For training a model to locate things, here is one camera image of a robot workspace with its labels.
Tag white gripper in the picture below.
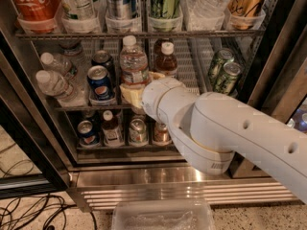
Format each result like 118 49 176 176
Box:
120 71 201 135

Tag clear water bottle front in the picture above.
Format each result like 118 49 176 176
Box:
120 35 150 85

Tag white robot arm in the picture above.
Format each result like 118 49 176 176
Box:
120 74 307 202

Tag brown tea bottle white cap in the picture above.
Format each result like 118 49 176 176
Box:
154 42 177 78

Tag brown tea bottle rear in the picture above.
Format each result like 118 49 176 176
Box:
153 38 174 56

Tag silver green can bottom shelf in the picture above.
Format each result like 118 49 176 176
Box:
129 118 148 144

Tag orange can bottom shelf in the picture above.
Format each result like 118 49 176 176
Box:
153 123 171 144

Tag white empty shelf tray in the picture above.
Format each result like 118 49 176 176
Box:
174 39 201 95

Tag small tea bottle bottom shelf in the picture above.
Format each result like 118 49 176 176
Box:
102 110 124 147

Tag Pepsi can bottom shelf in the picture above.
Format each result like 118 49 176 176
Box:
77 120 100 145

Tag green tall can top shelf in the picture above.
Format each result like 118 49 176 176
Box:
151 0 180 19

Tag clear water bottle behind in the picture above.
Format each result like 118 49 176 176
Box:
35 70 87 107

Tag clear water bottle top shelf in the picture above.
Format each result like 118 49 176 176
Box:
191 0 242 19

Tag stainless fridge base grille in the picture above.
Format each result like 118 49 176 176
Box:
67 163 296 212

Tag gold tall can top shelf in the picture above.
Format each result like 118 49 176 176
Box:
228 0 265 30

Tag large Coca-Cola bottle top shelf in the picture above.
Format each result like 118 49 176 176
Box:
12 0 60 34

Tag glass fridge door right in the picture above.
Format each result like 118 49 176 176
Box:
229 0 307 179

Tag blue Pepsi can front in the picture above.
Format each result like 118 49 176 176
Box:
87 65 114 101

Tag dark Pepsi can rear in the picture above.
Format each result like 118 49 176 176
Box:
91 50 116 85

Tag green soda can rear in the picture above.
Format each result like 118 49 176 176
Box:
208 48 234 85

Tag green soda can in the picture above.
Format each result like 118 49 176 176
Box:
208 48 234 85
213 62 242 95

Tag silver blue tall can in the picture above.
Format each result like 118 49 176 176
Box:
106 0 137 20

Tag green soda can front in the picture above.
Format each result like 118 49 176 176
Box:
213 62 242 95

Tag clear plastic bin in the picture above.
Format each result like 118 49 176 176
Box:
111 199 216 230

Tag cans behind glass door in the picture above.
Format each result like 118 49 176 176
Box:
287 112 307 133

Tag black floor cables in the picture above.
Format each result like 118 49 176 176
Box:
0 141 98 230

